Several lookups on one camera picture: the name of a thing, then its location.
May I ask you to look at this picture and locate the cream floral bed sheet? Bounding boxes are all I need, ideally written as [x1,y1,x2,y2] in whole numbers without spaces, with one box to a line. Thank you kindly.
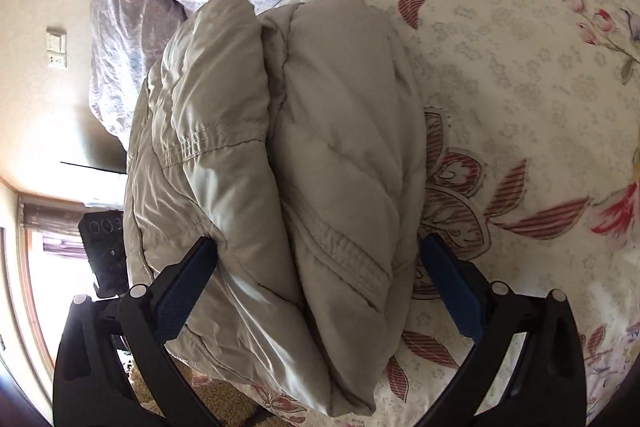
[185,0,640,427]

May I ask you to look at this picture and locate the white wall switch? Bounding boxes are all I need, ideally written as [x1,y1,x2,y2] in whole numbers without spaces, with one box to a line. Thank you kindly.
[46,27,68,70]

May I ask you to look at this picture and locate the beige textured rug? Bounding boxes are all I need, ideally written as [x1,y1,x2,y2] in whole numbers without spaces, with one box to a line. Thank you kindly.
[120,352,273,427]

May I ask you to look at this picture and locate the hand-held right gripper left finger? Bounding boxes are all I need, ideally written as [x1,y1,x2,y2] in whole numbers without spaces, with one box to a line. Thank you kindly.
[52,236,218,427]

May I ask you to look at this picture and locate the white puffer jacket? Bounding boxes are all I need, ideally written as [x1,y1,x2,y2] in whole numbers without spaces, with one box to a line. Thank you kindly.
[121,0,433,419]

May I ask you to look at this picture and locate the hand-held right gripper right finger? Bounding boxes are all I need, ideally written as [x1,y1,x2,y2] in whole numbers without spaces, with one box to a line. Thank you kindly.
[420,233,587,427]

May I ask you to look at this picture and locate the window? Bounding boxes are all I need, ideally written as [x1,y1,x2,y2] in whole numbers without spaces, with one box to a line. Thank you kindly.
[0,199,88,388]

